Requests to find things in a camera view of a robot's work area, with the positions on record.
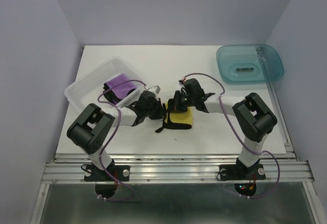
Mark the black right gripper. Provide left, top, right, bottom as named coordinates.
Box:
left=165, top=90, right=195, bottom=113

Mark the yellow and black towel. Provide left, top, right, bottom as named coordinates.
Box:
left=155, top=104, right=193, bottom=133

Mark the purple microfiber towel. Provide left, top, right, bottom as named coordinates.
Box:
left=103, top=73, right=137, bottom=105

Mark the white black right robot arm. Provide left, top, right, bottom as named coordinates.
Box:
left=168, top=78, right=277, bottom=179

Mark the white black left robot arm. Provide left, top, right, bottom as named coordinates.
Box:
left=66, top=86, right=164, bottom=180

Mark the teal translucent plastic bin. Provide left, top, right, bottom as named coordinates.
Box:
left=216, top=44, right=284, bottom=84

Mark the white perforated plastic basket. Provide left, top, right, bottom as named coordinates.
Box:
left=64, top=57, right=144, bottom=113

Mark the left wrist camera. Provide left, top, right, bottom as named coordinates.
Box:
left=148, top=85, right=161, bottom=95

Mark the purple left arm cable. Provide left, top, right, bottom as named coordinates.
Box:
left=96, top=80, right=154, bottom=202

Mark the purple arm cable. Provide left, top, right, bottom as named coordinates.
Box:
left=178, top=72, right=281, bottom=201
left=96, top=80, right=154, bottom=202

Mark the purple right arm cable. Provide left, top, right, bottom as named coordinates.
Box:
left=178, top=72, right=281, bottom=201

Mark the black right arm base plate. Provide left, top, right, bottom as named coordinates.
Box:
left=216, top=164, right=266, bottom=181

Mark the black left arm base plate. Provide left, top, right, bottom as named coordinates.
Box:
left=81, top=164, right=131, bottom=183

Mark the aluminium mounting rail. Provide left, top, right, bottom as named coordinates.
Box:
left=41, top=153, right=314, bottom=184

